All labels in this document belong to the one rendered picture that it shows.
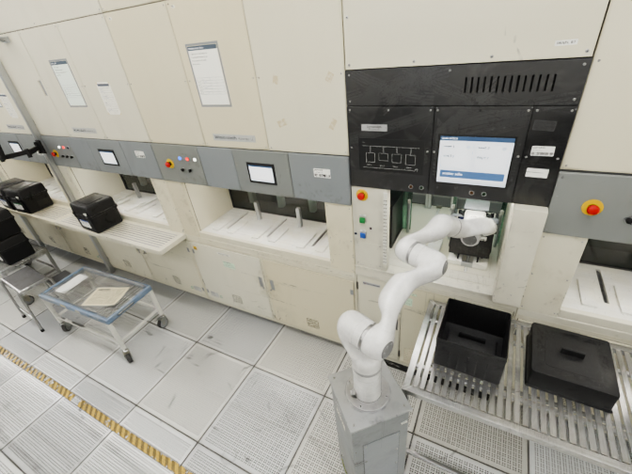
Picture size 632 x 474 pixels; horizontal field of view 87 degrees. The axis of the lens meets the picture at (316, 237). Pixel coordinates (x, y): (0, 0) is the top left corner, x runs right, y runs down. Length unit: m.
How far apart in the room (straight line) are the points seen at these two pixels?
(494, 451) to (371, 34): 2.25
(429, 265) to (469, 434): 1.36
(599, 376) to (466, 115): 1.16
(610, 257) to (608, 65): 1.15
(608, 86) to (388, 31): 0.78
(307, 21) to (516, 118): 0.95
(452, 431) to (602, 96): 1.87
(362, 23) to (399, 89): 0.30
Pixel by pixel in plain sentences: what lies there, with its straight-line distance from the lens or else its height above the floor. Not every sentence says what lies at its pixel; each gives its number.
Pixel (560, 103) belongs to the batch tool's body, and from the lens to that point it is 1.55.
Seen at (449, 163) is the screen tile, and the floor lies 1.56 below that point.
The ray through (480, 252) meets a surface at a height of 0.98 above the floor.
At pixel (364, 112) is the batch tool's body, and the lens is 1.64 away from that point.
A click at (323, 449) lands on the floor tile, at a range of 2.36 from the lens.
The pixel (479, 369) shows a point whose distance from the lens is 1.69.
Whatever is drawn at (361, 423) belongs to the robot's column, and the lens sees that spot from 1.56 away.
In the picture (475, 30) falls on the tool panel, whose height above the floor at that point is 2.06.
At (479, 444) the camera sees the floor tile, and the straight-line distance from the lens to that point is 2.46.
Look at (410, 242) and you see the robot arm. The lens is 1.42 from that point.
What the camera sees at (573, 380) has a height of 0.86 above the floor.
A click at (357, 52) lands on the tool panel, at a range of 1.62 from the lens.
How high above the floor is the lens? 2.14
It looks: 32 degrees down
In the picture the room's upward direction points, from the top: 7 degrees counter-clockwise
